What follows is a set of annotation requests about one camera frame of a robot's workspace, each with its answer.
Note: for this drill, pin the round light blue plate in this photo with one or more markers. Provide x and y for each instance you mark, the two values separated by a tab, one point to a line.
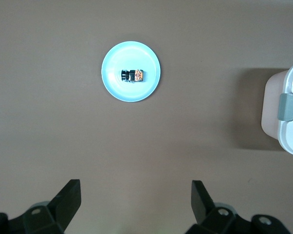
130	54

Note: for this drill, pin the brown table mat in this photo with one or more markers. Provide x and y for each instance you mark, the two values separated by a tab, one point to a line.
185	122

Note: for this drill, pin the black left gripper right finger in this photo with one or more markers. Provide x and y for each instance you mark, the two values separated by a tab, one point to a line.
202	204

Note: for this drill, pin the orange and black switch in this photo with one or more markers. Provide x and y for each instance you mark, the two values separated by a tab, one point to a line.
133	75

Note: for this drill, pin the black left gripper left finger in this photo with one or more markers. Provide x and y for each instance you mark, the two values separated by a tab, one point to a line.
67	202

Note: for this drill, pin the white lidded box grey clips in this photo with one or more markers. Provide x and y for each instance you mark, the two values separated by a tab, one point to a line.
273	122

